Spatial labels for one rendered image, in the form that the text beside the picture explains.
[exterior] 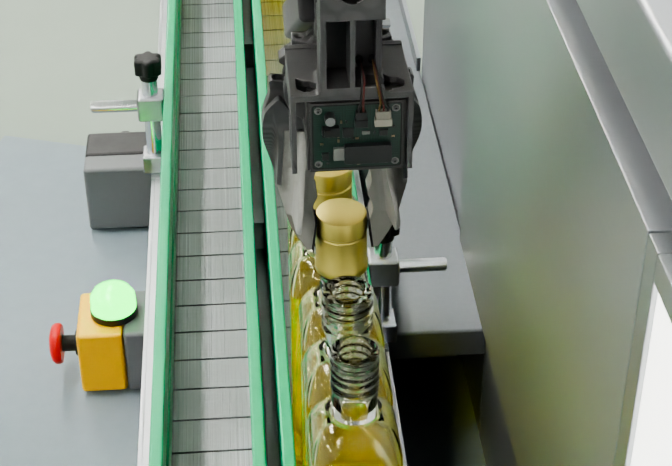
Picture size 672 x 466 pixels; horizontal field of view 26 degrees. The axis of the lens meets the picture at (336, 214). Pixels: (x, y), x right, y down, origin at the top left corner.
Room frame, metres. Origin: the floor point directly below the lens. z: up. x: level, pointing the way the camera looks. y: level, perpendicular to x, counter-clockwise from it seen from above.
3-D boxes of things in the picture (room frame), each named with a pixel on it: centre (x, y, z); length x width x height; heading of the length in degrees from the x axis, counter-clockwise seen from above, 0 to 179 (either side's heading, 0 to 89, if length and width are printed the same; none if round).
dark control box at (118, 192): (1.38, 0.24, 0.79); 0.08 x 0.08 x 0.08; 4
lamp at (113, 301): (1.10, 0.21, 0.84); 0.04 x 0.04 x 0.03
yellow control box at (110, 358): (1.10, 0.22, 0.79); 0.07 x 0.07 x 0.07; 4
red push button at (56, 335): (1.10, 0.26, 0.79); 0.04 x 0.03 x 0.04; 4
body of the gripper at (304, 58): (0.75, -0.01, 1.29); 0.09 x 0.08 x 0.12; 5
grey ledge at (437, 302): (1.48, -0.05, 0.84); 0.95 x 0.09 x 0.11; 4
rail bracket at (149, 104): (1.27, 0.21, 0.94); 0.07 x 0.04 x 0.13; 94
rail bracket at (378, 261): (1.00, -0.06, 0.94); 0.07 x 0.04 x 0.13; 94
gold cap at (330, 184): (0.84, 0.01, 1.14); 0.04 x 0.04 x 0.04
